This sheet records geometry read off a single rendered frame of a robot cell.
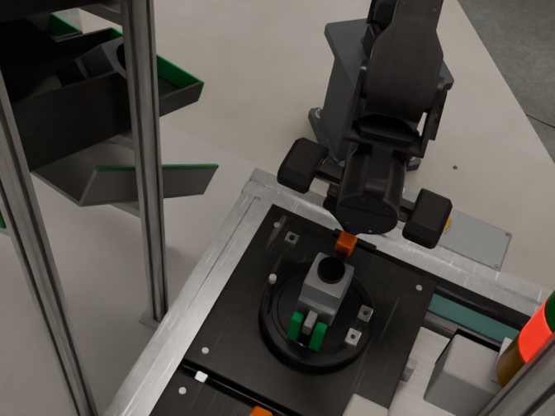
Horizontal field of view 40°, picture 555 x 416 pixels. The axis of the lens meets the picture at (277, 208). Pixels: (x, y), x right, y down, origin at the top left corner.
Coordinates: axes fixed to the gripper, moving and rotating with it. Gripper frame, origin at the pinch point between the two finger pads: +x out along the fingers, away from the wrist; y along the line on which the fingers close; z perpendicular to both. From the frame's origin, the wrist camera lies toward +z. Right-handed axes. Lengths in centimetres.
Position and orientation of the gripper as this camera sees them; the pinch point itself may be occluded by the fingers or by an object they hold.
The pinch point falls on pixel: (356, 216)
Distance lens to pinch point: 88.7
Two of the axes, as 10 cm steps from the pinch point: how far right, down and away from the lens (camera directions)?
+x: -0.9, 5.5, 8.3
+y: -9.0, -4.0, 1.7
